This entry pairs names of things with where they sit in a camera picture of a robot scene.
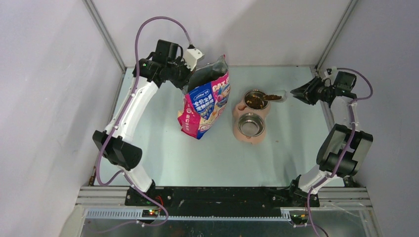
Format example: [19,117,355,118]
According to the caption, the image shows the clear plastic scoop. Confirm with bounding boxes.
[262,89,293,103]

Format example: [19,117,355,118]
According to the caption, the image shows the pet food bag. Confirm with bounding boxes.
[177,55,231,140]

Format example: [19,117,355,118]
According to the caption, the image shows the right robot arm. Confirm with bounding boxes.
[287,68,374,206]

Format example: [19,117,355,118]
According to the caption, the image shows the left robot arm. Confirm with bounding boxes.
[92,39,204,206]

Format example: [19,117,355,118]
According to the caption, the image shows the brown kibble in bowls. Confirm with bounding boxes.
[245,94,266,110]

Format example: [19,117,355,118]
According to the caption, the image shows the far steel bowl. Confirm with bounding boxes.
[243,89,269,110]

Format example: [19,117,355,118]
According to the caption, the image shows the steel bowl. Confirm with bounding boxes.
[243,89,269,110]
[238,113,265,137]

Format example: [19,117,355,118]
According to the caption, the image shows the pink double bowl stand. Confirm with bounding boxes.
[232,89,271,145]

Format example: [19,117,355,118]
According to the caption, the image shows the near steel bowl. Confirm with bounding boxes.
[238,113,265,137]

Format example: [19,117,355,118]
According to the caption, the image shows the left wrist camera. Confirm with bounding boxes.
[182,44,205,71]

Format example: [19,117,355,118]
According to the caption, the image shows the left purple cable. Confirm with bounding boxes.
[95,16,194,228]

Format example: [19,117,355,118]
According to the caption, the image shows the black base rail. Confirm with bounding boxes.
[124,186,320,218]

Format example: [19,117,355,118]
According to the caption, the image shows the aluminium frame front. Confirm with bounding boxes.
[76,187,372,222]

